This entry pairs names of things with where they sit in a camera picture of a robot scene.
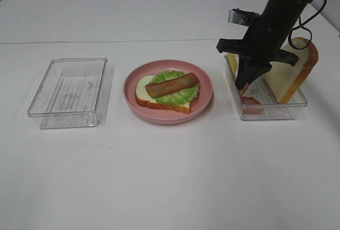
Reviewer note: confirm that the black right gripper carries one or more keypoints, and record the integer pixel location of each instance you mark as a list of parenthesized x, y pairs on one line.
[(262, 41)]

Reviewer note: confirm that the yellow cheese slice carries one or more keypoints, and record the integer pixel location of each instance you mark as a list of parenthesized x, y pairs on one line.
[(233, 63)]

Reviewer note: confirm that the bacon strip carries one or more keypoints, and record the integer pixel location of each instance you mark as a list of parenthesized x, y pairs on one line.
[(171, 86), (250, 102)]

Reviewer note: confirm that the green lettuce leaf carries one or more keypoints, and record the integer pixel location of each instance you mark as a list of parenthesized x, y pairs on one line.
[(182, 97)]

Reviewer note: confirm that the bread slice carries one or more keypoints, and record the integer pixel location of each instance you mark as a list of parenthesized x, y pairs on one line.
[(284, 79), (143, 99)]

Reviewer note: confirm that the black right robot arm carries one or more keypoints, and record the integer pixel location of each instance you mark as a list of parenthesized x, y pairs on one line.
[(283, 13)]

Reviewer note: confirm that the right clear plastic container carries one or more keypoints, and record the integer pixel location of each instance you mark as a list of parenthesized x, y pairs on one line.
[(261, 91)]

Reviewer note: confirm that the clear plastic container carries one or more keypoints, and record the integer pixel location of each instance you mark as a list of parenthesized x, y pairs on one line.
[(71, 94), (261, 91)]

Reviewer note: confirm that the pink round plate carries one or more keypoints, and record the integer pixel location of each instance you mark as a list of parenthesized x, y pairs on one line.
[(168, 116)]

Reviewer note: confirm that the left clear plastic container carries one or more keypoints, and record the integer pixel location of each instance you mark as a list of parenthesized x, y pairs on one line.
[(71, 94)]

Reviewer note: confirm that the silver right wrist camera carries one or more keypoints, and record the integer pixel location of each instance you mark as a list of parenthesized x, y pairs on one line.
[(241, 17)]

